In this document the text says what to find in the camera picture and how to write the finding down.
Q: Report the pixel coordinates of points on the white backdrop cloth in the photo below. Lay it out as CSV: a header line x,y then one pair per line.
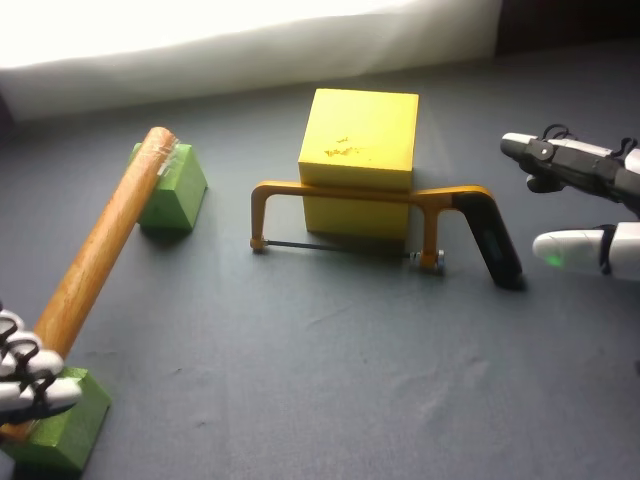
x,y
250,45

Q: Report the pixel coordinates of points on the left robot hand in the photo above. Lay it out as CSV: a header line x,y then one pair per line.
x,y
30,380

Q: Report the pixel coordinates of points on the wooden rod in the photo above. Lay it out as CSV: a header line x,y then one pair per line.
x,y
100,235

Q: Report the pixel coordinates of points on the yellow wooden block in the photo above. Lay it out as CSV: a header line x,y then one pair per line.
x,y
360,135

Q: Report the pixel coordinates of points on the grey tablecloth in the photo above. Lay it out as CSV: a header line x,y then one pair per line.
x,y
300,375

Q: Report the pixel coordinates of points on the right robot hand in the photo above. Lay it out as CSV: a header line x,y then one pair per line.
x,y
575,165

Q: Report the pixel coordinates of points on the green wedge block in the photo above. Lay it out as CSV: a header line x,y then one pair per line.
x,y
65,435
175,200

